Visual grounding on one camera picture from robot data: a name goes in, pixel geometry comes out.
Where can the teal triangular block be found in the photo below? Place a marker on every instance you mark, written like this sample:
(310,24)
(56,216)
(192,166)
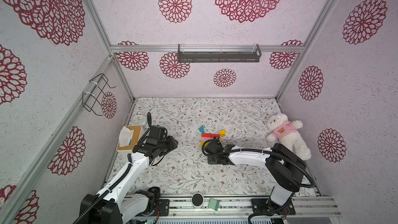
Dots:
(201,129)

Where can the black wall shelf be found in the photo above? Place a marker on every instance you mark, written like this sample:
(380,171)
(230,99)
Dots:
(219,56)

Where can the tissue box wooden lid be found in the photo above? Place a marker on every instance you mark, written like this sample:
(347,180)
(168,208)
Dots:
(128,138)

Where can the black wire wall rack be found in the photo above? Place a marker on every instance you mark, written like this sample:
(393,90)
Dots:
(91,99)

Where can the pink block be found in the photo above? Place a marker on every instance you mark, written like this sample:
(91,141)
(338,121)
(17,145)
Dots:
(204,139)

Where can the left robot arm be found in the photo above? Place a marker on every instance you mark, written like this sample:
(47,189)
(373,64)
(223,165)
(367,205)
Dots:
(107,206)

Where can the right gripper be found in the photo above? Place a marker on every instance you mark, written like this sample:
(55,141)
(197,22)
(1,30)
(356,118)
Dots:
(214,144)

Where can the yellow triangular block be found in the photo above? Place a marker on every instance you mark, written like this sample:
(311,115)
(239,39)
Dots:
(222,133)

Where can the white teddy bear pink shirt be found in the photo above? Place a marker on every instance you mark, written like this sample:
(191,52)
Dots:
(286,132)

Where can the red block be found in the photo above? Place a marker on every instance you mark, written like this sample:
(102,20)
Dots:
(215,136)
(206,136)

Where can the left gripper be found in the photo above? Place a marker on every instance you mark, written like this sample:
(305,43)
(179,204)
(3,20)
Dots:
(172,144)

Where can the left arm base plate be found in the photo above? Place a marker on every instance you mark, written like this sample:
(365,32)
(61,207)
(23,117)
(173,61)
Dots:
(155,206)

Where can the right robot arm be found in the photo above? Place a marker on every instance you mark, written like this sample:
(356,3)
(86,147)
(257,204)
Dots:
(287,169)

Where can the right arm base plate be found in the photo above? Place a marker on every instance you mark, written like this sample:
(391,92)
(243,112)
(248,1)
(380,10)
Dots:
(261,205)

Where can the green cube on rail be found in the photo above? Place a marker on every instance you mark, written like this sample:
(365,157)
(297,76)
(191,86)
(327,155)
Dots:
(214,204)

